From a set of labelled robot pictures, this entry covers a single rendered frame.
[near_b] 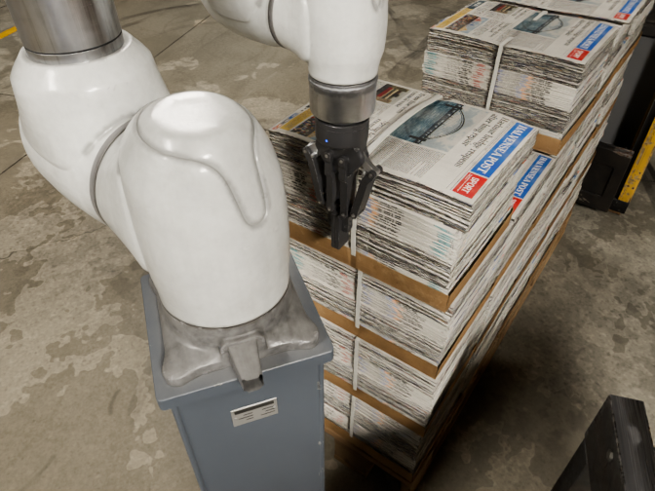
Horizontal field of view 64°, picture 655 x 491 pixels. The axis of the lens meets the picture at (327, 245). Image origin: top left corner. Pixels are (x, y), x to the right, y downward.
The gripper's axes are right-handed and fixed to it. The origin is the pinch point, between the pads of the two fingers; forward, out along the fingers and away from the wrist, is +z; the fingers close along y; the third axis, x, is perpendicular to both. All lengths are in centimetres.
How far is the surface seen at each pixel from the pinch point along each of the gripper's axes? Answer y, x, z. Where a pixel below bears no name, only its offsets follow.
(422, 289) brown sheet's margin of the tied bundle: -14.1, -4.0, 9.4
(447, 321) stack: -18.6, -7.1, 17.6
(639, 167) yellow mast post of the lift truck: -35, -177, 69
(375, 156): -1.2, -7.9, -9.8
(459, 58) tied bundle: 10, -65, -4
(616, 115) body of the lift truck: -18, -192, 56
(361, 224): -1.4, -4.2, 1.5
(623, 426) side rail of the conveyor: -48, -2, 16
